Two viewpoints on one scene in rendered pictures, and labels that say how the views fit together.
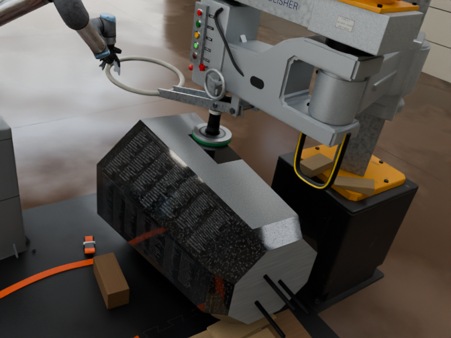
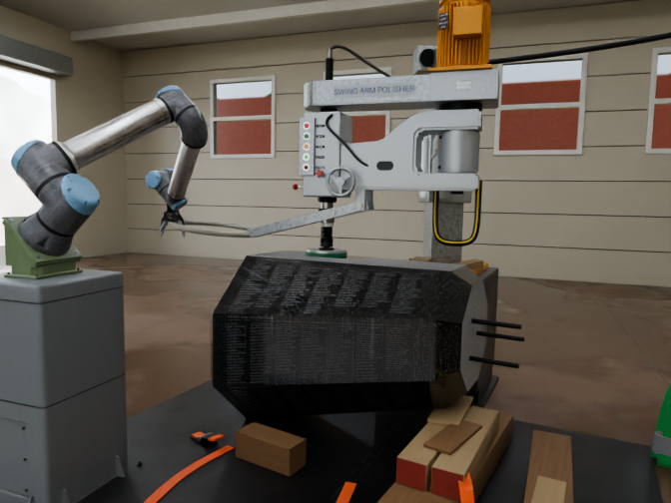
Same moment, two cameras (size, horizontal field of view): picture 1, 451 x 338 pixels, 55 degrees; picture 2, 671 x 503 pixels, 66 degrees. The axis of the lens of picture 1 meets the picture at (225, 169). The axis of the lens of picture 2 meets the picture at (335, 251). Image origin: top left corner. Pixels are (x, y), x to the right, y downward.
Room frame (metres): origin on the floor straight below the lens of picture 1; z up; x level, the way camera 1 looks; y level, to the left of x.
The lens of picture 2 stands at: (-0.39, 1.16, 1.16)
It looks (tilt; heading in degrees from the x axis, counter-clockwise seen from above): 6 degrees down; 336
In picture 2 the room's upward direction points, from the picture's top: 1 degrees clockwise
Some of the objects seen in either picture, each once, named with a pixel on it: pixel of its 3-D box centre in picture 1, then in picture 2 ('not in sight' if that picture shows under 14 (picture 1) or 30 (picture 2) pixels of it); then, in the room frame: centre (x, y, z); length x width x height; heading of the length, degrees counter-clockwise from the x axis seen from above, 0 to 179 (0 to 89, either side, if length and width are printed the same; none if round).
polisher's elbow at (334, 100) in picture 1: (336, 93); (458, 153); (1.67, -0.39, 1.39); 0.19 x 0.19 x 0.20
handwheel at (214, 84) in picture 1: (219, 83); (342, 182); (1.94, 0.10, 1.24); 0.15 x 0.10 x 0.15; 48
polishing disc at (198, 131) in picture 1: (212, 133); (326, 250); (2.11, 0.11, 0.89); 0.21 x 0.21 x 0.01
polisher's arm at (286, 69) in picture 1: (282, 80); (402, 162); (1.84, -0.18, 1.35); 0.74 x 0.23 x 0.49; 48
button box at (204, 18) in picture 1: (199, 34); (307, 147); (2.07, 0.23, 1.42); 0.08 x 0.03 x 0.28; 48
